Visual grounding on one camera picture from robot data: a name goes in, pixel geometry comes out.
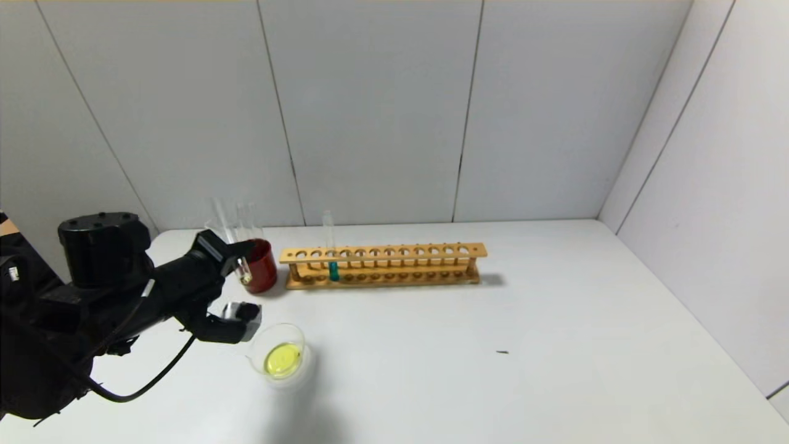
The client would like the test tube with blue pigment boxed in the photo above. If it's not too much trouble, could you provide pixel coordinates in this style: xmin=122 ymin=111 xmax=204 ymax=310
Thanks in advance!
xmin=322 ymin=211 xmax=340 ymax=282

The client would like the clear glass beaker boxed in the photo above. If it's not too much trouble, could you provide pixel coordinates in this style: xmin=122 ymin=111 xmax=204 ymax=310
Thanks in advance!
xmin=248 ymin=323 xmax=318 ymax=390

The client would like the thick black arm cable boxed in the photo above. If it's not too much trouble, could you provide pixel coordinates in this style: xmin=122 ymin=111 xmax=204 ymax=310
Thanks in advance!
xmin=85 ymin=333 xmax=198 ymax=403

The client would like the wooden test tube rack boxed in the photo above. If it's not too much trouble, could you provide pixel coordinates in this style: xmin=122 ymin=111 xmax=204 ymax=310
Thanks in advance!
xmin=279 ymin=242 xmax=488 ymax=290

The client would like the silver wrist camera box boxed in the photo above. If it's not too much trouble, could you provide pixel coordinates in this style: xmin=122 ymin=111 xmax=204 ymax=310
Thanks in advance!
xmin=197 ymin=301 xmax=263 ymax=343

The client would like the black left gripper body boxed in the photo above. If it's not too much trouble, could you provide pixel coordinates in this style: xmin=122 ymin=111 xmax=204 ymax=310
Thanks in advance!
xmin=152 ymin=229 xmax=239 ymax=310

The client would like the dark red cup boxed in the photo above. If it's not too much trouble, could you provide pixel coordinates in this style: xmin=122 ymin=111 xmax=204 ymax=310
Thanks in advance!
xmin=242 ymin=239 xmax=279 ymax=294

